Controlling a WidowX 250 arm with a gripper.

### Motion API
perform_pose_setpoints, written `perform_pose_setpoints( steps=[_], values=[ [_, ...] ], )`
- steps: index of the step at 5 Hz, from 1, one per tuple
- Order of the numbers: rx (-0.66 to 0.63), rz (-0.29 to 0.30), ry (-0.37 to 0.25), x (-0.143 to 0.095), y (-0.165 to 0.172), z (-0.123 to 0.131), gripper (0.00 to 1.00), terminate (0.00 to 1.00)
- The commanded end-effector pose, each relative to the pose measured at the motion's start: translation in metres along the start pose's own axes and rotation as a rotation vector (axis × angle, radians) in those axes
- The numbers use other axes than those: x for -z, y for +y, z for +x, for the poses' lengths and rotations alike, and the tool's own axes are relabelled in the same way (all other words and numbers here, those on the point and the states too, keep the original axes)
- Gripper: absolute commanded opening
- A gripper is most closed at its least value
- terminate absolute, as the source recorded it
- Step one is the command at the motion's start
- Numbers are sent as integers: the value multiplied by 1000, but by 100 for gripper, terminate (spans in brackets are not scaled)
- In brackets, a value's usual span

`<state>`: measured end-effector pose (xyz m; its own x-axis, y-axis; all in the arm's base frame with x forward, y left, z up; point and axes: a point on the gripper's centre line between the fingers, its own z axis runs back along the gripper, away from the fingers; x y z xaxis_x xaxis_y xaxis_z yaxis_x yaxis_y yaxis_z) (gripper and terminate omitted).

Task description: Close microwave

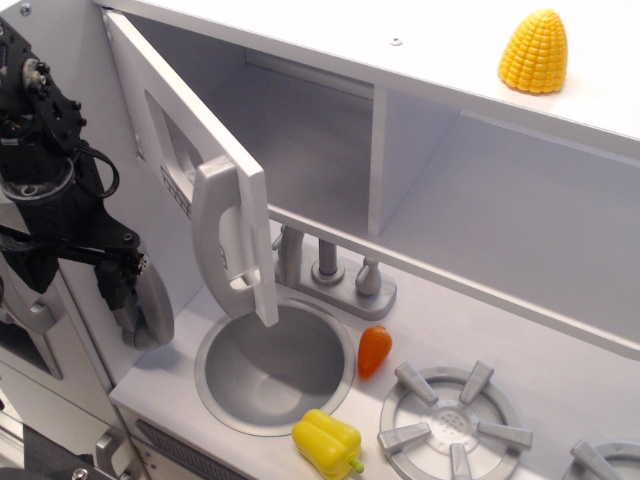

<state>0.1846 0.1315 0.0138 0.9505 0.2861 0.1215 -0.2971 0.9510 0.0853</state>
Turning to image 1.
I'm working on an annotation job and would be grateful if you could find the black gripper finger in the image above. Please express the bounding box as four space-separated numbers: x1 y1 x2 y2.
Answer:
1 237 59 294
94 259 145 325

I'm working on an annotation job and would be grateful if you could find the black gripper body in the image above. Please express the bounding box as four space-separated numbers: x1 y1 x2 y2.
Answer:
1 149 140 263

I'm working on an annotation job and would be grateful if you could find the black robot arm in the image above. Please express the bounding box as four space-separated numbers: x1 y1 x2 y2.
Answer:
1 23 145 330

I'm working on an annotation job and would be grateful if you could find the white microwave door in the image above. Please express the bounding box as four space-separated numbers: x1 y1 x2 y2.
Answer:
103 9 279 326

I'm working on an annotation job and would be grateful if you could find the grey toy sink basin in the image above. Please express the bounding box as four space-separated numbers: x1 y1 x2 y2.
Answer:
194 298 356 437

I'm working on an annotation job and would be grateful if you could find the grey toy faucet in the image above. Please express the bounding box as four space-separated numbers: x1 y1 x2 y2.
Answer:
272 225 397 321

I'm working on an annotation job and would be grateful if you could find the orange toy carrot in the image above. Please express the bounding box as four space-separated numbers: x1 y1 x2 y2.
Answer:
357 326 393 380

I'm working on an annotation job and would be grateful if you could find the yellow toy bell pepper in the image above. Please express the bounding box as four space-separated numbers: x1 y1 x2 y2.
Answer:
291 409 365 479

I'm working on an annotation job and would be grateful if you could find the white toy kitchen cabinet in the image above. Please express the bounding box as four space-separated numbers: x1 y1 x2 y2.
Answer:
1 1 639 479

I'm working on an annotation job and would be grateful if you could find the grey toy stove burner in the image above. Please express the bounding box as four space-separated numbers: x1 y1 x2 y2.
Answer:
378 361 533 479

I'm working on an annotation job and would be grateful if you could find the yellow toy corn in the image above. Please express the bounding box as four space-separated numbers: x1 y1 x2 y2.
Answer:
497 9 569 95

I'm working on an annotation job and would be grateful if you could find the grey lower door handle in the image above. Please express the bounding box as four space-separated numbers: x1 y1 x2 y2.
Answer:
1 276 63 337

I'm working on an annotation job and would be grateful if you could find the grey fridge door handle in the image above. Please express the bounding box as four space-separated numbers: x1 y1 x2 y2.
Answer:
118 259 174 351

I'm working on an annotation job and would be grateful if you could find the black cable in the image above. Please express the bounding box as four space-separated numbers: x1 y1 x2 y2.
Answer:
74 142 121 201

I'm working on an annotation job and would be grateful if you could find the grey microwave door handle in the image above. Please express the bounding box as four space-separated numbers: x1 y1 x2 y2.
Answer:
191 155 256 318

